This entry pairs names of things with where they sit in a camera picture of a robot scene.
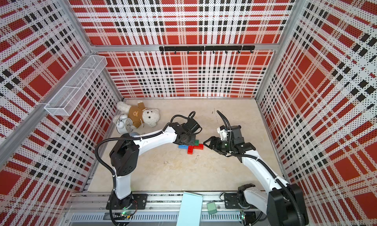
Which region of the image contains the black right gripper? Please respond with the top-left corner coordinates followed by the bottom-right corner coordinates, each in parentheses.
top-left (203, 137), bottom-right (233, 155)

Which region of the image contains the blue lego brick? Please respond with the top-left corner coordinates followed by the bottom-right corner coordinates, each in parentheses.
top-left (178, 145), bottom-right (189, 149)

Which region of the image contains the red lego brick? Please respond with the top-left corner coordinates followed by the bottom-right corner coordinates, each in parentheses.
top-left (187, 146), bottom-right (194, 155)
top-left (193, 144), bottom-right (204, 150)

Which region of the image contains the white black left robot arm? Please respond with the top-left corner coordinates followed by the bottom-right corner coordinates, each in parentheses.
top-left (94, 111), bottom-right (202, 210)

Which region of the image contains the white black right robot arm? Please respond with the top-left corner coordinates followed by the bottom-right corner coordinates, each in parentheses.
top-left (204, 111), bottom-right (309, 226)

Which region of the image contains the white teddy bear brown shirt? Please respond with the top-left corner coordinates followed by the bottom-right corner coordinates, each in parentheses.
top-left (116, 101), bottom-right (160, 129)

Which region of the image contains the white alarm clock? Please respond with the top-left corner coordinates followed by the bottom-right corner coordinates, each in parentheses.
top-left (113, 114), bottom-right (135, 134)

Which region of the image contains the small green box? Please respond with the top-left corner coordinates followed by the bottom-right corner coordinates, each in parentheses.
top-left (207, 202), bottom-right (217, 215)

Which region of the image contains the light blue paper sheet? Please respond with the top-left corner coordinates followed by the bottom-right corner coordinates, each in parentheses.
top-left (176, 192), bottom-right (203, 226)

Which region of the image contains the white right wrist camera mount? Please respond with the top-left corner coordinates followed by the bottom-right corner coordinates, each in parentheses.
top-left (217, 127), bottom-right (231, 141)

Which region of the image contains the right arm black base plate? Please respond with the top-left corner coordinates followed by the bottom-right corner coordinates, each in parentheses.
top-left (223, 193), bottom-right (256, 210)

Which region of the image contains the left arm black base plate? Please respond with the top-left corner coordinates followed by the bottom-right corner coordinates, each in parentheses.
top-left (106, 194), bottom-right (148, 210)

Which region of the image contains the black wall hook rail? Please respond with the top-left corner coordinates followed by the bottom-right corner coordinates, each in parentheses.
top-left (159, 46), bottom-right (255, 53)

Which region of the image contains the white wire wall basket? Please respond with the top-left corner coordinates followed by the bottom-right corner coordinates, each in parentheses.
top-left (45, 55), bottom-right (107, 116)

